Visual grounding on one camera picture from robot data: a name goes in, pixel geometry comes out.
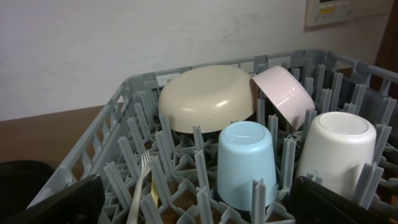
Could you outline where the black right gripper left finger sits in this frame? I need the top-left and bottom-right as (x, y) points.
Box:
(2, 174), (105, 224)

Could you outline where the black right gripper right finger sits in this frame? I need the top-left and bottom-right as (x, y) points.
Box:
(288, 176), (392, 224)

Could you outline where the white cup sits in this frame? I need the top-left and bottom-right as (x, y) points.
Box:
(296, 111), (377, 199)

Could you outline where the yellow plastic knife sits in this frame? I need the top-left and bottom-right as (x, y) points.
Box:
(150, 175), (159, 207)

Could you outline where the white plastic fork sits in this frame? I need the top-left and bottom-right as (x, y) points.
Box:
(126, 150), (150, 224)

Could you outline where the light blue cup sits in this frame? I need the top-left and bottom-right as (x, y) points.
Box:
(216, 121), (277, 211)

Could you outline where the pink bowl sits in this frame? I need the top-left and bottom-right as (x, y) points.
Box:
(252, 66), (315, 131)

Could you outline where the beige plate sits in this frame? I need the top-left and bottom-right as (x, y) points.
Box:
(159, 65), (259, 134)

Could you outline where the grey dishwasher rack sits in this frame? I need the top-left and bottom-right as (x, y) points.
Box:
(32, 50), (397, 223)

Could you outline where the round black tray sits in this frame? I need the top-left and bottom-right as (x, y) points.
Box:
(1, 160), (55, 220)

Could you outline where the wall socket plate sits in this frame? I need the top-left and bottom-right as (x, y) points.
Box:
(305, 0), (392, 28)

